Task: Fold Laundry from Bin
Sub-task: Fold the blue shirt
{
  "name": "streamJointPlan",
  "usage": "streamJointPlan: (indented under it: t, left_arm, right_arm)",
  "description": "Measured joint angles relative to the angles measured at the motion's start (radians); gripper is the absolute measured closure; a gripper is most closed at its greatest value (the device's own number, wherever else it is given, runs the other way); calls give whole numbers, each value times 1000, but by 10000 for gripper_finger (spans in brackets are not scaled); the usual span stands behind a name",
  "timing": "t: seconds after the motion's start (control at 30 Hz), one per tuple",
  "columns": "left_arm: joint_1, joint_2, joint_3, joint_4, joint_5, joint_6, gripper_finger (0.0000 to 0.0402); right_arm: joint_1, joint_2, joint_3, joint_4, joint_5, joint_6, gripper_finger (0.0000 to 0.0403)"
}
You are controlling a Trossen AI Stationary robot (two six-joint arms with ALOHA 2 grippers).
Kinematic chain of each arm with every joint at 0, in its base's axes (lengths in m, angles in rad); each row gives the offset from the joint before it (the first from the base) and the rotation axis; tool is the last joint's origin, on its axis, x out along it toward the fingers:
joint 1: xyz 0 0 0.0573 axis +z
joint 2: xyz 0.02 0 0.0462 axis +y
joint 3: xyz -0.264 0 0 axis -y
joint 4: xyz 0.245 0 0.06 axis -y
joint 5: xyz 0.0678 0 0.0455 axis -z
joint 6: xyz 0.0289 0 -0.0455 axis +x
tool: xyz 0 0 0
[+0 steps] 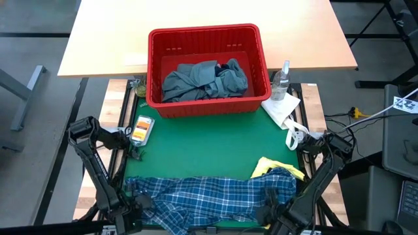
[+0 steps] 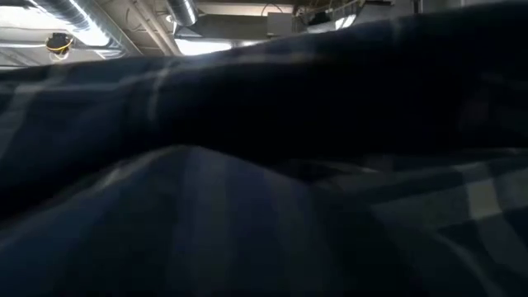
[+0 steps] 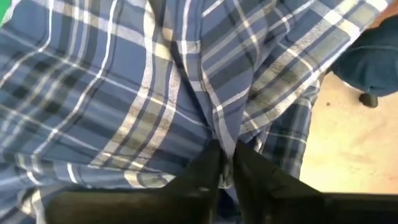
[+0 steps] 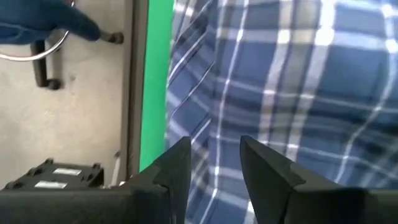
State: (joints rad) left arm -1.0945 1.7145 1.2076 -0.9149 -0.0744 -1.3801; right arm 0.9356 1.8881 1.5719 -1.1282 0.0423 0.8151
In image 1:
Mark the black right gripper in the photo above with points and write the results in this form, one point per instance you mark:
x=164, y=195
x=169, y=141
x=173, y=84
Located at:
x=284, y=218

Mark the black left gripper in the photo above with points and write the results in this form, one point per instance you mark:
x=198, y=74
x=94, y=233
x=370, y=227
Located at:
x=127, y=218

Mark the yellow shirt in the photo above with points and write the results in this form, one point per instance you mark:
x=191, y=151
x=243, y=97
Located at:
x=274, y=164

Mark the blue plaid shirt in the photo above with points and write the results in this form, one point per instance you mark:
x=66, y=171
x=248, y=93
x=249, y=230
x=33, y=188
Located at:
x=202, y=199

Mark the grey-blue garment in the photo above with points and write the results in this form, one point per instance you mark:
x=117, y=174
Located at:
x=196, y=81

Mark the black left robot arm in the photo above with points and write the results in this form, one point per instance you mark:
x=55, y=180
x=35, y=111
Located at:
x=98, y=176

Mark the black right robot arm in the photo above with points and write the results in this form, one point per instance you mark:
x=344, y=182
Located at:
x=320, y=182

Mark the red plastic laundry bin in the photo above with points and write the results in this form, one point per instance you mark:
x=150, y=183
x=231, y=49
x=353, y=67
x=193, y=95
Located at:
x=156, y=42

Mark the orange-labelled clear plastic package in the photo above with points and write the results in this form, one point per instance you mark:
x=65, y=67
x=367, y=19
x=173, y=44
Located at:
x=142, y=130

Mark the green table mat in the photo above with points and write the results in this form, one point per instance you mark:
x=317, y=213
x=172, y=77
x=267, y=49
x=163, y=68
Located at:
x=212, y=143

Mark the black computer mouse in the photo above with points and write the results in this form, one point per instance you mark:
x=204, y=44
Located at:
x=392, y=227

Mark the white tote bag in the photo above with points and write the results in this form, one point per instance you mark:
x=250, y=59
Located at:
x=279, y=107

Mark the black keyboard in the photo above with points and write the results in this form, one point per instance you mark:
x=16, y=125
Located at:
x=408, y=202

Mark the yellow power plug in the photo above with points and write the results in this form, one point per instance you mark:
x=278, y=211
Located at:
x=356, y=113

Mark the small potted plant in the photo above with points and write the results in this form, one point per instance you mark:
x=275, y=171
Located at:
x=141, y=89

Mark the clear plastic spray bottle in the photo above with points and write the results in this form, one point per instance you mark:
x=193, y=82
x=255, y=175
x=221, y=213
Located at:
x=279, y=86

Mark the grey plastic case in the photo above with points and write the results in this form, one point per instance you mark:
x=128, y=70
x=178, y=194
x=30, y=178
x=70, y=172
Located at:
x=398, y=137

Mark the black metal desk base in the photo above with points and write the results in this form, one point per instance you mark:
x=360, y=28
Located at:
x=372, y=84

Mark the grey metal table leg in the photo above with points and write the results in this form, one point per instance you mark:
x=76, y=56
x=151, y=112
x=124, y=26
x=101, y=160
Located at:
x=29, y=85

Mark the black-and-white printed marker tag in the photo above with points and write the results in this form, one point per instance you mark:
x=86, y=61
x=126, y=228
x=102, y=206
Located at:
x=405, y=105

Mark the light wooden table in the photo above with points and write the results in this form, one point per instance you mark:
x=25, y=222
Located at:
x=107, y=32

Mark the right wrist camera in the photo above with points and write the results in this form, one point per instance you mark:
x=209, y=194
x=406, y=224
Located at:
x=265, y=214

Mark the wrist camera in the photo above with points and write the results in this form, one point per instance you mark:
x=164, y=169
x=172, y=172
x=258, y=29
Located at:
x=265, y=214
x=143, y=201

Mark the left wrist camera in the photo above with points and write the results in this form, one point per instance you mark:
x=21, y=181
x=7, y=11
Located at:
x=143, y=201

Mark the black aluminium table frame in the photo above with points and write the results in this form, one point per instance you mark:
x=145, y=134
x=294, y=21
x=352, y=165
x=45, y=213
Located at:
x=296, y=87

